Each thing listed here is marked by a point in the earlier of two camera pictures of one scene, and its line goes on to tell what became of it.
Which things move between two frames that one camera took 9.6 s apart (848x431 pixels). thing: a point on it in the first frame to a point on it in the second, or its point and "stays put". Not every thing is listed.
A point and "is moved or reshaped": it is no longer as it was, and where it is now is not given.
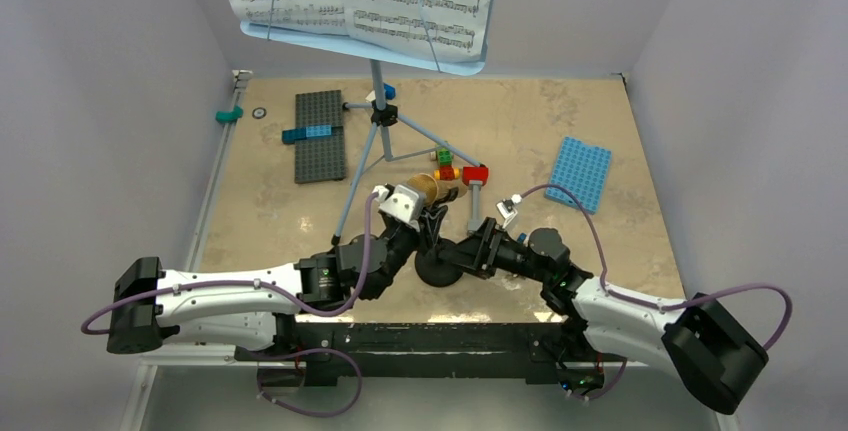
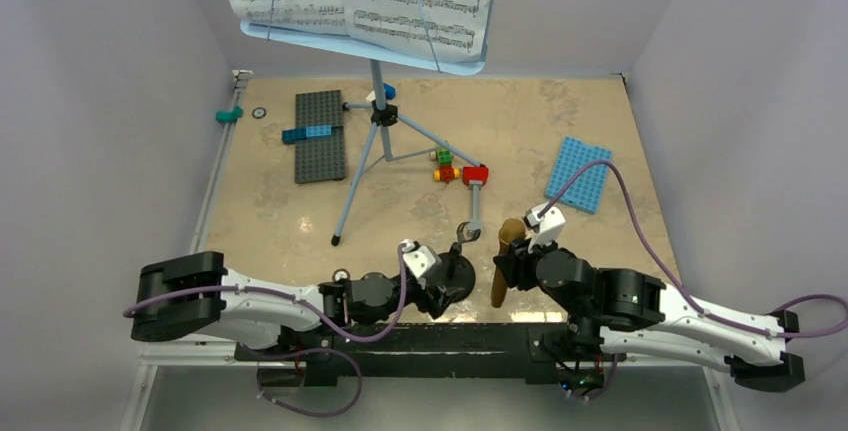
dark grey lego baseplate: [319, 160] stays put
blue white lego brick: [389, 91] stays put
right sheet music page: [386, 6] stays put
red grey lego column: [475, 177] stays put
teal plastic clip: [229, 116] stays put
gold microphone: [435, 189] to [511, 231]
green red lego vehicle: [446, 170] stays put
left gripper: [431, 226] to [435, 303]
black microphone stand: [430, 266] is moved or reshaped
